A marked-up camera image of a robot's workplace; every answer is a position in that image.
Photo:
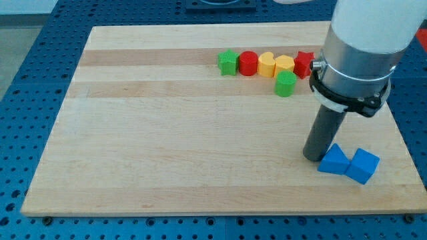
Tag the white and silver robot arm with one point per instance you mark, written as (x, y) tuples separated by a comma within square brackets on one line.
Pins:
[(365, 41)]

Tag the green star block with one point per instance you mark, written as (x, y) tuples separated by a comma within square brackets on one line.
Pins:
[(228, 62)]

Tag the red star block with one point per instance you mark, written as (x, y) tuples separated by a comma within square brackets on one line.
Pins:
[(302, 64)]

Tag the light wooden board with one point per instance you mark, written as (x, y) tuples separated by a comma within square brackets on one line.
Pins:
[(149, 127)]

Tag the red cylinder block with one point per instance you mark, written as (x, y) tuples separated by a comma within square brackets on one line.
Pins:
[(248, 63)]

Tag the yellow heart block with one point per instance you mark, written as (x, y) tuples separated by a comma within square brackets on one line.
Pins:
[(266, 64)]

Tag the green cylinder block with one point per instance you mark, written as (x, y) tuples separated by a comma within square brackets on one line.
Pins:
[(285, 83)]

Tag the yellow hexagon block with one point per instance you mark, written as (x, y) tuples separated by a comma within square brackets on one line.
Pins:
[(284, 63)]

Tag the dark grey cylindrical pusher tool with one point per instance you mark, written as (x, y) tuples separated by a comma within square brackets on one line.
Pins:
[(322, 133)]

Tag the blue triangle block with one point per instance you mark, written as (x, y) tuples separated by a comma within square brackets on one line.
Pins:
[(334, 161)]

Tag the blue cube block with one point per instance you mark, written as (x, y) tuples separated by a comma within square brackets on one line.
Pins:
[(362, 166)]

